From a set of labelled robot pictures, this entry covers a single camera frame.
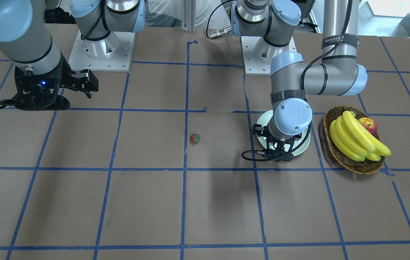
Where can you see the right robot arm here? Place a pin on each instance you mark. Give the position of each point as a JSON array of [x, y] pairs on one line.
[[41, 69]]

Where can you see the aluminium frame post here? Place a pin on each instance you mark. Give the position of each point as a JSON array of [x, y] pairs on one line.
[[188, 19]]

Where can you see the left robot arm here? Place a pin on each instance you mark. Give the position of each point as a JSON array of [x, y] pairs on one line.
[[334, 72]]

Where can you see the light green plate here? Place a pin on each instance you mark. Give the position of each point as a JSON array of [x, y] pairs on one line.
[[264, 120]]

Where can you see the red apple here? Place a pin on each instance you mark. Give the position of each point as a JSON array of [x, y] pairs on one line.
[[369, 124]]

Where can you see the brown wicker basket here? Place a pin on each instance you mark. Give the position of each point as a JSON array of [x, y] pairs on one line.
[[359, 167]]

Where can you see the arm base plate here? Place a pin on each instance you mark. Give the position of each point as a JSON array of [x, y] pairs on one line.
[[257, 54], [112, 54]]

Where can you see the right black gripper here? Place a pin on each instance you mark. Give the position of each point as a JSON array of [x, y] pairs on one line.
[[64, 74]]

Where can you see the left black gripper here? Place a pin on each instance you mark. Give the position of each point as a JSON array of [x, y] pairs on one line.
[[259, 130]]

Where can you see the yellow banana bunch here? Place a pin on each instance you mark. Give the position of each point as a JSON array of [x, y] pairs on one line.
[[354, 141]]

